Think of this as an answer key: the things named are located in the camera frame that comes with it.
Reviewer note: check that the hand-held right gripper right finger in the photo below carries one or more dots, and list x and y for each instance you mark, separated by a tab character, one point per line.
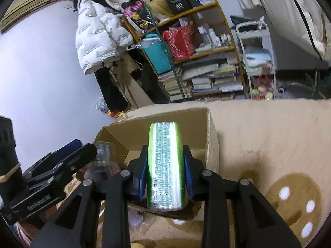
188	177

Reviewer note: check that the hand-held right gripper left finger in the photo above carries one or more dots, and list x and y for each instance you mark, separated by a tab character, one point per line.
141	183

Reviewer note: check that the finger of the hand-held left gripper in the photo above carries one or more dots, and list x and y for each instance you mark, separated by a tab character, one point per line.
77	157
68	147

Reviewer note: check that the green tissue pack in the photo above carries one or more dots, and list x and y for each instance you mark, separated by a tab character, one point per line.
165	165

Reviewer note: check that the black tissue pack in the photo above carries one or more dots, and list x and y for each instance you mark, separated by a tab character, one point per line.
103	155

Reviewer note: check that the printed cardboard box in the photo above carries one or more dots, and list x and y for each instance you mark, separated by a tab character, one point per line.
121	139

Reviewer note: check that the plastic bag with yellow items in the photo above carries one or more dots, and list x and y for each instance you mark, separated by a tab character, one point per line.
106	108

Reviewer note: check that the black hanging garment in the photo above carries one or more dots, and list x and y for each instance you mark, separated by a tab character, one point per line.
111	90

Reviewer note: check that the tan printed blanket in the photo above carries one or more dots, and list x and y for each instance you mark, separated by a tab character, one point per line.
258	139

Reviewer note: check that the beige trousers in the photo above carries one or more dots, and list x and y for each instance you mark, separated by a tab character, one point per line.
132	85

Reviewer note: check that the stack of old books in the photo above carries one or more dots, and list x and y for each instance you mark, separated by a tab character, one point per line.
172	85

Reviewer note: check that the pile of magazines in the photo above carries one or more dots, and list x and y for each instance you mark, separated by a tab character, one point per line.
214	75

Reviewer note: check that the colourful snack packets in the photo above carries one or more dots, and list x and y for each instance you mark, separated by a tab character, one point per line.
262	87

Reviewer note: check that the white puffer jacket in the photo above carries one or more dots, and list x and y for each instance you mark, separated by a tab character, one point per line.
100	33

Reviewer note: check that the teal bag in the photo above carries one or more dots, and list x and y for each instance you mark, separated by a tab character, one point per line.
156	55

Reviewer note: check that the wooden shelf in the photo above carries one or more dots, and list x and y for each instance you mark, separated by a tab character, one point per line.
227	49

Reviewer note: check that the red patterned bag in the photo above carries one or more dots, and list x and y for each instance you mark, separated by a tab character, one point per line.
179	42

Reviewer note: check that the light blue cloth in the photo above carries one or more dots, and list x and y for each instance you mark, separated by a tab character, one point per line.
258	55

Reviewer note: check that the group of white bottles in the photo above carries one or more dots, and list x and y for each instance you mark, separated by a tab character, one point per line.
213	37

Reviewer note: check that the black and pink printed bag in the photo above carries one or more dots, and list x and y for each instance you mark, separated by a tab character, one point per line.
134	11

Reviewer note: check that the white trolley cart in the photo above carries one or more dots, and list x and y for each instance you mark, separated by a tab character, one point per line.
270	44

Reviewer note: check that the blonde wig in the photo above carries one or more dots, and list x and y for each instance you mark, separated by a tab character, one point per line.
159	7

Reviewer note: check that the black box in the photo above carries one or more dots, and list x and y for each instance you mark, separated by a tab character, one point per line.
178	4

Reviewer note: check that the folded white duvet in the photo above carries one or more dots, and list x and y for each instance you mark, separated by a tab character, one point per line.
289	13

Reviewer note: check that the beige wall air conditioner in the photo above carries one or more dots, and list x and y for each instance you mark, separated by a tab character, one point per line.
25	7

